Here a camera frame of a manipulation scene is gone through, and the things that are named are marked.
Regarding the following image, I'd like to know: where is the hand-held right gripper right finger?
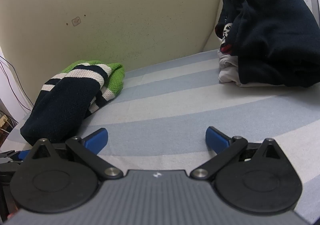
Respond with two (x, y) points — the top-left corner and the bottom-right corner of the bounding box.
(190, 126), (288, 180)

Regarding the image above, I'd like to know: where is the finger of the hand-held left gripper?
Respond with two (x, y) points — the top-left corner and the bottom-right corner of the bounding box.
(0, 150), (32, 166)

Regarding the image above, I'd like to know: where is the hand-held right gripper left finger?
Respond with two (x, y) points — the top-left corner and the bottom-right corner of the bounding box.
(24, 128), (123, 180)

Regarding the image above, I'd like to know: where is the green navy striped knit sweater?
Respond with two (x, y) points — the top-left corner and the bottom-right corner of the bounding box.
(20, 60), (125, 146)

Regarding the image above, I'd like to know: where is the navy fleece garment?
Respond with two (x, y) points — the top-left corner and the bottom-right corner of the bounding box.
(228, 0), (320, 88)

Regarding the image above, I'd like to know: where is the black power cable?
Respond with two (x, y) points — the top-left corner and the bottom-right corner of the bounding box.
(0, 61), (31, 112)
(0, 55), (33, 107)

